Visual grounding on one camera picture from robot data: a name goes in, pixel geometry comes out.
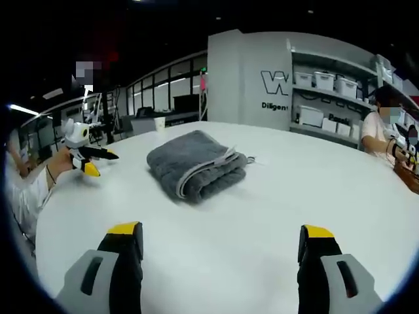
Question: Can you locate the person's white shirt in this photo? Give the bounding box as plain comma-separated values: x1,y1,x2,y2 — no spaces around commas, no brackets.
5,129,54,241

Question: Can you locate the grey storage shelf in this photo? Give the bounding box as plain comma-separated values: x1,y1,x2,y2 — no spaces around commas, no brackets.
287,38,419,152

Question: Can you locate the black framed glass partition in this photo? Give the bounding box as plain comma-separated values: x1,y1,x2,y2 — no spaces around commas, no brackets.
126,54,209,119

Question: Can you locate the person's left hand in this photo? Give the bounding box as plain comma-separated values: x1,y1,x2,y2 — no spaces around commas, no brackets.
46,147,82,184

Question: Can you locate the brown basket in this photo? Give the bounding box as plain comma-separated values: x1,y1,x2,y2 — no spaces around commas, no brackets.
392,160,419,194

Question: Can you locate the grey towel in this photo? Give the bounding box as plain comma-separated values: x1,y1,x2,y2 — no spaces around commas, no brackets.
146,130,257,205

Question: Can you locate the black monitor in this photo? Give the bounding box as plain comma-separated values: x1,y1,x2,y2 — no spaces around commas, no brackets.
173,94,201,114

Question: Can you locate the row of white storage boxes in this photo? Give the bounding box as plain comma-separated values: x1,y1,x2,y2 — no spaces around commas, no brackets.
293,70,361,138

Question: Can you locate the black desk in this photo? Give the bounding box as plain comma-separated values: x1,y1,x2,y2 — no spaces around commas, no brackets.
163,112,200,129

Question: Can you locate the grey box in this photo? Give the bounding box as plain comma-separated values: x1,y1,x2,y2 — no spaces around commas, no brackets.
130,116,156,135

